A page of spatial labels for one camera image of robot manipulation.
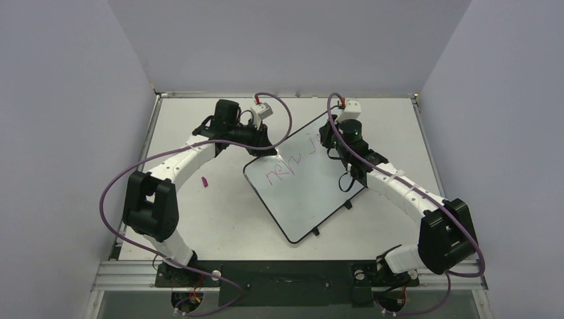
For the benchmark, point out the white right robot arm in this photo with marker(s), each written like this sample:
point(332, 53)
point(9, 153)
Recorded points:
point(446, 234)

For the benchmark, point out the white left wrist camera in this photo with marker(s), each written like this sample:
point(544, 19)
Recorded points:
point(260, 112)

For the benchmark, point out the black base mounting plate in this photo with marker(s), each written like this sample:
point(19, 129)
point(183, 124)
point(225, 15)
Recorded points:
point(285, 283)

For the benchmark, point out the black framed whiteboard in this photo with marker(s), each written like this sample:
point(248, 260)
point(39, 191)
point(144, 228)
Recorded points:
point(303, 185)

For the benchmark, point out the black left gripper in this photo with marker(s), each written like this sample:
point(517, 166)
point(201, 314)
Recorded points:
point(261, 138)

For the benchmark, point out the aluminium front rail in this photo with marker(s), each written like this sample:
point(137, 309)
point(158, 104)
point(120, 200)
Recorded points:
point(142, 276)

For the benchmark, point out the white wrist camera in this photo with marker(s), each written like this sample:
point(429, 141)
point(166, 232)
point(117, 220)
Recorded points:
point(351, 111)
point(260, 112)

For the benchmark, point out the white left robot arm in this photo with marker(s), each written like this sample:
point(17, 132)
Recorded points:
point(151, 205)

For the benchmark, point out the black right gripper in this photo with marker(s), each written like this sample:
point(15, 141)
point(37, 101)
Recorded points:
point(328, 135)

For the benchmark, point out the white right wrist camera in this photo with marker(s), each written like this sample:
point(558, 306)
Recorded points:
point(351, 111)

